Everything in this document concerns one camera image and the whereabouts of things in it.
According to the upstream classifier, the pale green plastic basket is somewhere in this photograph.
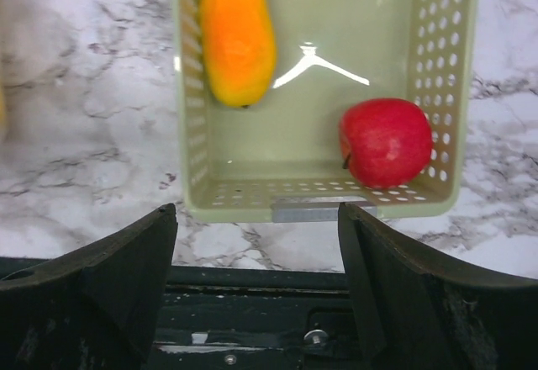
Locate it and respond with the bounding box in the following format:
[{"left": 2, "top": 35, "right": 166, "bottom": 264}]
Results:
[{"left": 171, "top": 0, "right": 477, "bottom": 223}]

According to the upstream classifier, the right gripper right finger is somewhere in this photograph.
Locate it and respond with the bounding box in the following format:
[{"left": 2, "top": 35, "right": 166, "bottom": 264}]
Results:
[{"left": 338, "top": 203, "right": 537, "bottom": 369}]

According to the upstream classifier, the yellow orange mango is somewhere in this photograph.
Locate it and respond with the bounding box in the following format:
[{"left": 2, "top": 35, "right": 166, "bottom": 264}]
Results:
[{"left": 198, "top": 0, "right": 277, "bottom": 108}]

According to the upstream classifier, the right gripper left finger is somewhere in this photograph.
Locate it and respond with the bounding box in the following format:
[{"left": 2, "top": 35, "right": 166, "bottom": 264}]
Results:
[{"left": 1, "top": 203, "right": 177, "bottom": 369}]

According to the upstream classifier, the clear zip top bag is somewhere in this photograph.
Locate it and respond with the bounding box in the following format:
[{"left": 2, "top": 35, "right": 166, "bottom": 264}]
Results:
[{"left": 0, "top": 84, "right": 8, "bottom": 140}]

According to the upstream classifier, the red apple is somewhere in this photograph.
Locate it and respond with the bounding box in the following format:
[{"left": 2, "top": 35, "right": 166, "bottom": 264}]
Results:
[{"left": 339, "top": 98, "right": 433, "bottom": 189}]

